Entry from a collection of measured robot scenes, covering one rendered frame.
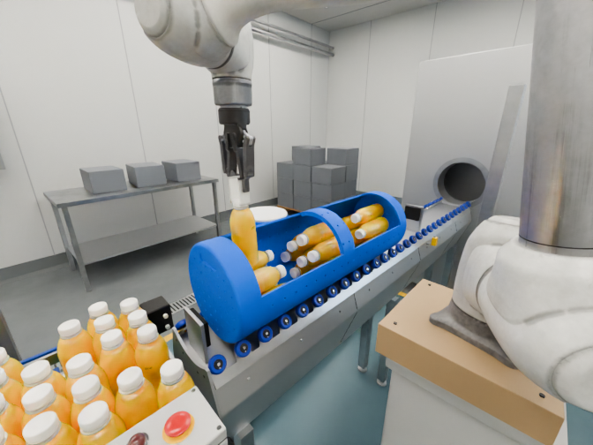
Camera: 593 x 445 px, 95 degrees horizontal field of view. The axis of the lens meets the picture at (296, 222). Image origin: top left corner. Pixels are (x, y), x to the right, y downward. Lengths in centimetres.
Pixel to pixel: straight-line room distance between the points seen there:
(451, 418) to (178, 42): 90
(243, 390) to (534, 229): 72
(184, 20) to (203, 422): 60
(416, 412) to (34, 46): 407
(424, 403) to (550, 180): 56
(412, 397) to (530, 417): 24
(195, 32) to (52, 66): 352
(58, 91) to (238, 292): 355
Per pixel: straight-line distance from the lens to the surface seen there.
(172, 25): 53
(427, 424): 86
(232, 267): 67
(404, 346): 71
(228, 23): 56
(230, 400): 84
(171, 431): 51
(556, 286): 48
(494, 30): 570
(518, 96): 171
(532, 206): 49
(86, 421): 61
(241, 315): 69
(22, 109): 394
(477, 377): 68
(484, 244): 68
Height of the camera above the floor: 152
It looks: 19 degrees down
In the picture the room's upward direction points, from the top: straight up
